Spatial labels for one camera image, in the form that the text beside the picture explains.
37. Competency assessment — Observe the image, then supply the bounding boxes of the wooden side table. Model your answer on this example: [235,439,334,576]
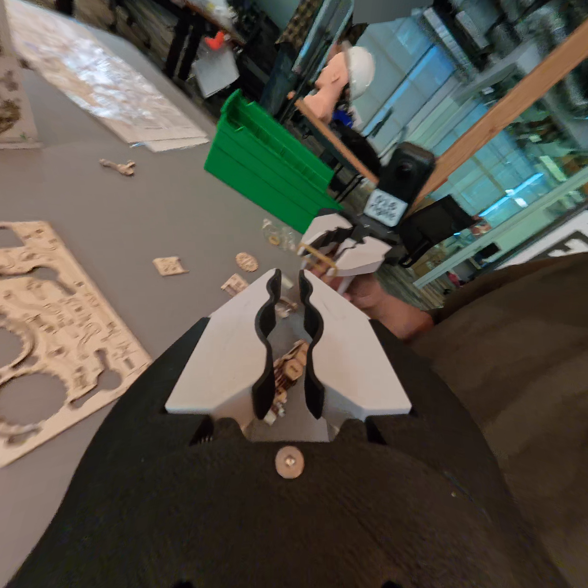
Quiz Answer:
[294,99,382,185]

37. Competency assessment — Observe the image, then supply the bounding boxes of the black white marker board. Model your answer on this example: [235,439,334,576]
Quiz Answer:
[535,225,588,259]

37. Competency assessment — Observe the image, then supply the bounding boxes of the green plastic crate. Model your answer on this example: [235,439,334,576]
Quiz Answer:
[204,89,344,235]

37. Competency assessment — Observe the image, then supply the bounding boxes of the white hard hat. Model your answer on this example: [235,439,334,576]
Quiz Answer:
[345,46,377,102]

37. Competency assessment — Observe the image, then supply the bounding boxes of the black workbench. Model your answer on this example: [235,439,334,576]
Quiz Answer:
[115,0,258,83]

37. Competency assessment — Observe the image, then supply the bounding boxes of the silver ceiling pipes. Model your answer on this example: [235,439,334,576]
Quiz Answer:
[423,0,588,115]

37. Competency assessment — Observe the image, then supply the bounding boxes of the clear plastic bag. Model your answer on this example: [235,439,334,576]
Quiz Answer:
[262,218,300,252]

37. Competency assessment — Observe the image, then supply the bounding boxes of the folded instruction sheet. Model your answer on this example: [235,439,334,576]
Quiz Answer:
[0,0,210,153]

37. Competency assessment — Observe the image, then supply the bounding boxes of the wooden sheet round holes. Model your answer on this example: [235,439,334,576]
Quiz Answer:
[0,220,153,469]

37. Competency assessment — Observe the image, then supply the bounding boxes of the black angular object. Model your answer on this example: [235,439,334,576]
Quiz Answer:
[399,195,479,268]

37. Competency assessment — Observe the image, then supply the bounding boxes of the black metal pole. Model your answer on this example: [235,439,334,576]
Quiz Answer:
[276,0,332,125]

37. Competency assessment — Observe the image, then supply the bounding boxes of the person's right hand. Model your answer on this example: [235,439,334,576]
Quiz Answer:
[322,271,435,341]

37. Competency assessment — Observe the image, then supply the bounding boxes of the wooden beam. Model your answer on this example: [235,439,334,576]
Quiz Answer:
[409,23,588,213]

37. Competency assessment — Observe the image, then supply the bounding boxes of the wooden model vehicle assembly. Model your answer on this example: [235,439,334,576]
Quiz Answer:
[271,296,310,420]

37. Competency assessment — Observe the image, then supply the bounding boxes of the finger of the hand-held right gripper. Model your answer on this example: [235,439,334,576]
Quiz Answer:
[301,213,354,258]
[333,236,392,278]

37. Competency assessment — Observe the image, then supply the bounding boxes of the grey flat panel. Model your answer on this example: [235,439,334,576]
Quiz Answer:
[190,48,240,97]

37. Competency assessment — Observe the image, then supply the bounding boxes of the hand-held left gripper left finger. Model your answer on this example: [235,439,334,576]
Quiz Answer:
[164,269,282,443]

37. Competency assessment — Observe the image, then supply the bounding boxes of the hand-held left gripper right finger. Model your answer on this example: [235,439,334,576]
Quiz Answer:
[299,269,413,443]

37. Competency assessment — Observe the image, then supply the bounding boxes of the square wooden card piece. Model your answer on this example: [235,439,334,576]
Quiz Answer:
[153,256,190,277]

